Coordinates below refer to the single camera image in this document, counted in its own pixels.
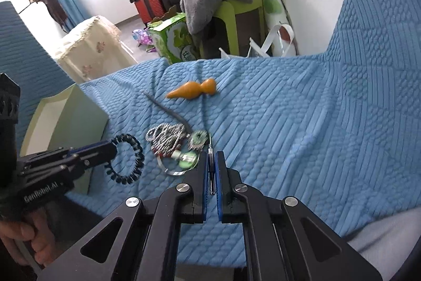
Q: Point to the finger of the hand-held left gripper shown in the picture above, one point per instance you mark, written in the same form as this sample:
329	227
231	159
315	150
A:
92	147
95	161

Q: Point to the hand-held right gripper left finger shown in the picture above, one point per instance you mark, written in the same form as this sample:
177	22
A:
206	177

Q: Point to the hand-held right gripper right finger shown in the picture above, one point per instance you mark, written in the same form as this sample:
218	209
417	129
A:
221	184

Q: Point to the thin silver pin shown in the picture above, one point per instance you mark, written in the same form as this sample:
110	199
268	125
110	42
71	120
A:
210	149

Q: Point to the pale green cardboard box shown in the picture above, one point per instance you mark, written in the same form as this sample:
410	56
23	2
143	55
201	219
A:
79	116

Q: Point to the silver bangle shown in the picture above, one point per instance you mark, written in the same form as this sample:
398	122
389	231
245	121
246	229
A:
169	171

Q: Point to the green flower pendant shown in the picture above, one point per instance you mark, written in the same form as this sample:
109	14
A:
198	140

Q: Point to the orange gourd pendant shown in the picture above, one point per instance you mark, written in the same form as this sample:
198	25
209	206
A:
189	90

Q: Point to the person's left hand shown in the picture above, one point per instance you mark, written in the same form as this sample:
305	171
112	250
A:
19	231

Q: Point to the cream lace table cover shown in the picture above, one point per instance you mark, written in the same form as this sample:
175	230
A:
92	44

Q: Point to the colourful cloth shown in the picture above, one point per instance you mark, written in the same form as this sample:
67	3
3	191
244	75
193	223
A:
143	37

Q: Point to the green printed carton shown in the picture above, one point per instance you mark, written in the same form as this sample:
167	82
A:
172	37

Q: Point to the red suitcase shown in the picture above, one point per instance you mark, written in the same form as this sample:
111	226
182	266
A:
148	6

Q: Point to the green plastic stool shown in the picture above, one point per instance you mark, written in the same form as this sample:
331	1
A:
230	9

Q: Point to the person's grey trousers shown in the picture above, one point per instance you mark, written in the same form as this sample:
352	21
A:
384	241

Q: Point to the rolled leaf print mat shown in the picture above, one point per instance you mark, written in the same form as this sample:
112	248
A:
273	1

